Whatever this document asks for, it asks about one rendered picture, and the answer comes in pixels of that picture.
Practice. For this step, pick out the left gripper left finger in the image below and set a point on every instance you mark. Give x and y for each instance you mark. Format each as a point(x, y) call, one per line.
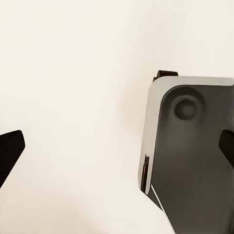
point(12, 145)

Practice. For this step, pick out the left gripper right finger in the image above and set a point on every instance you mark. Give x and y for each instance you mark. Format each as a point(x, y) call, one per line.
point(226, 145)

